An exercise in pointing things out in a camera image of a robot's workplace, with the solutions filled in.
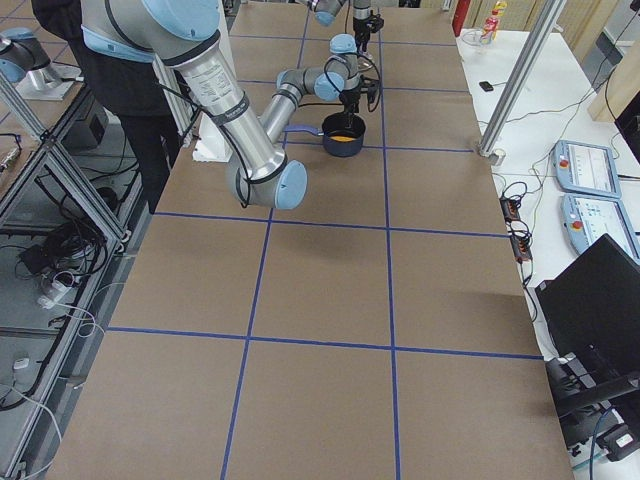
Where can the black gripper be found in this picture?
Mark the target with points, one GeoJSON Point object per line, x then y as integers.
{"type": "Point", "coordinates": [350, 97]}
{"type": "Point", "coordinates": [361, 23]}

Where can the yellow plastic corn cob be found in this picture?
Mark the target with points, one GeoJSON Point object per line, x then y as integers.
{"type": "Point", "coordinates": [342, 136]}

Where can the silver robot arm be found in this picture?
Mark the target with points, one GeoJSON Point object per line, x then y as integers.
{"type": "Point", "coordinates": [185, 36]}
{"type": "Point", "coordinates": [326, 11]}

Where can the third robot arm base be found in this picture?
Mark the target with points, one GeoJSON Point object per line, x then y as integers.
{"type": "Point", "coordinates": [26, 64]}

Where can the small black box device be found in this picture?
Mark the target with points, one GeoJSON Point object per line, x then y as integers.
{"type": "Point", "coordinates": [486, 86]}

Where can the red patterned plastic bottle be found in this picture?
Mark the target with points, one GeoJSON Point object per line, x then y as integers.
{"type": "Point", "coordinates": [491, 24]}

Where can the black power strip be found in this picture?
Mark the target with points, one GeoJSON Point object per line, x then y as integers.
{"type": "Point", "coordinates": [519, 233]}

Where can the person in black jacket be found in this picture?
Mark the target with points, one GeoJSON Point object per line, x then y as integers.
{"type": "Point", "coordinates": [130, 90]}

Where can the upper blue teach pendant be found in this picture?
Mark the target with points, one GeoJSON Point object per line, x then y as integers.
{"type": "Point", "coordinates": [585, 168]}

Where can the blue teach pendant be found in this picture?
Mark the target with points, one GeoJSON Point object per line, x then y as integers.
{"type": "Point", "coordinates": [585, 168]}
{"type": "Point", "coordinates": [586, 218]}

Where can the lower blue teach pendant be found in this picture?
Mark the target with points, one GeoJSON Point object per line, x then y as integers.
{"type": "Point", "coordinates": [586, 218]}

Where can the black laptop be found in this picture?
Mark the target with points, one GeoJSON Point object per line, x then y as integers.
{"type": "Point", "coordinates": [595, 302]}

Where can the blue saucepan with handle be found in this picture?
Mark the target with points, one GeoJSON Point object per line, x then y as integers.
{"type": "Point", "coordinates": [334, 123]}

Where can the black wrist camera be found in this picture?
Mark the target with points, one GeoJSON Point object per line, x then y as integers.
{"type": "Point", "coordinates": [375, 23]}
{"type": "Point", "coordinates": [371, 88]}

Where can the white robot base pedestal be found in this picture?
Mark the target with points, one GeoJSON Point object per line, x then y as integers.
{"type": "Point", "coordinates": [211, 145]}

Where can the aluminium frame post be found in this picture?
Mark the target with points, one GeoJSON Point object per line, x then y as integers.
{"type": "Point", "coordinates": [532, 48]}

